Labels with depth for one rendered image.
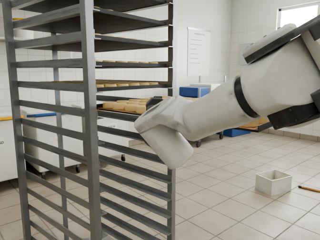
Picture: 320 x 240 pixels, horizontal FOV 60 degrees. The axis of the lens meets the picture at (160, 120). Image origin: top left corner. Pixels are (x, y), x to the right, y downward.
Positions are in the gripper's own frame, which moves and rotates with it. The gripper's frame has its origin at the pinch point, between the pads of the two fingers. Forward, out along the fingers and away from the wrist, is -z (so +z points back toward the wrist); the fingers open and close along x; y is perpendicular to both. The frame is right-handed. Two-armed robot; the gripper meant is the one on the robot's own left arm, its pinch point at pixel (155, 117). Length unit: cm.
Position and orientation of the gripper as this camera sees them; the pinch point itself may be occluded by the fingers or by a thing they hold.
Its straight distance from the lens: 78.3
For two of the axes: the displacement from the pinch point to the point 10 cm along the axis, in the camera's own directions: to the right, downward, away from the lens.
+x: 0.0, -9.9, -1.7
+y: -10.0, 0.1, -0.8
